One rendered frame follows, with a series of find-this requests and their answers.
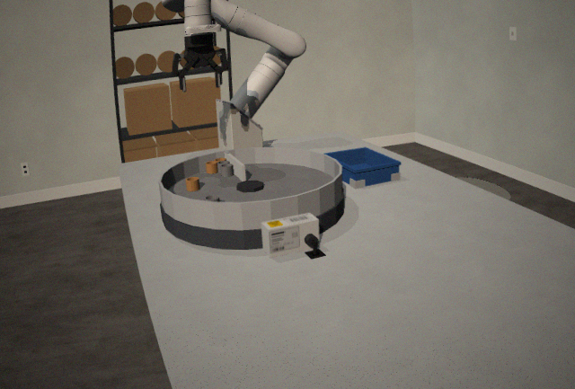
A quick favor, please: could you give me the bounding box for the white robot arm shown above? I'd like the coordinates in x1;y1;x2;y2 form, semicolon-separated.
162;0;306;118

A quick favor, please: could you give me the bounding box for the blue crate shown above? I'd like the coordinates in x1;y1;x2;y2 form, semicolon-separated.
325;147;402;189

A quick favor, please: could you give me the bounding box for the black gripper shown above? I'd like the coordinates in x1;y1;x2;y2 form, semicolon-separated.
172;34;228;92

